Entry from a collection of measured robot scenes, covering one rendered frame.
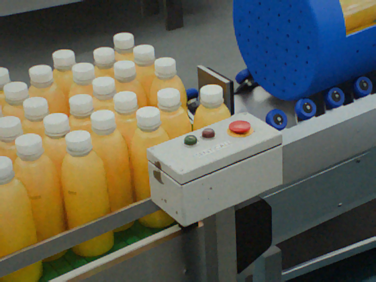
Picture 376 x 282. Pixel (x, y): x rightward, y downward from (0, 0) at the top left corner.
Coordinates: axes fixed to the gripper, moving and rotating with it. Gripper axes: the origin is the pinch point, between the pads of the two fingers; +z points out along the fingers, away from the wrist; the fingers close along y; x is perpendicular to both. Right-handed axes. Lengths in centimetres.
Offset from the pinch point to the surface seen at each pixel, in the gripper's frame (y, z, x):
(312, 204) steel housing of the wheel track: 3, 56, -36
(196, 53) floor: 223, 127, -152
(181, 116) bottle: -2.3, 19.7, -0.8
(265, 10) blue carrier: 15.0, 14.0, -33.1
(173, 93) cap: -0.6, 15.8, -0.6
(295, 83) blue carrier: 5.8, 26.7, -33.4
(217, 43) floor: 226, 127, -167
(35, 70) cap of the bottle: 23.0, 15.8, 13.7
